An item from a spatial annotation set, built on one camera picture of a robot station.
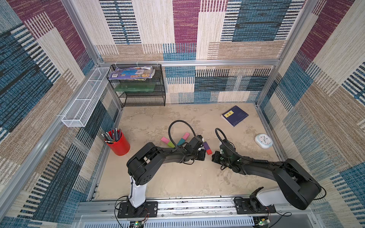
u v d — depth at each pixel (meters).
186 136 1.02
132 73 0.83
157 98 1.19
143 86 1.01
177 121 0.84
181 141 0.99
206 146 0.96
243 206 0.73
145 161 0.53
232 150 0.73
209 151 0.94
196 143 0.73
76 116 0.70
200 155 0.82
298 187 0.43
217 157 0.81
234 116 1.12
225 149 0.72
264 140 0.96
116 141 0.86
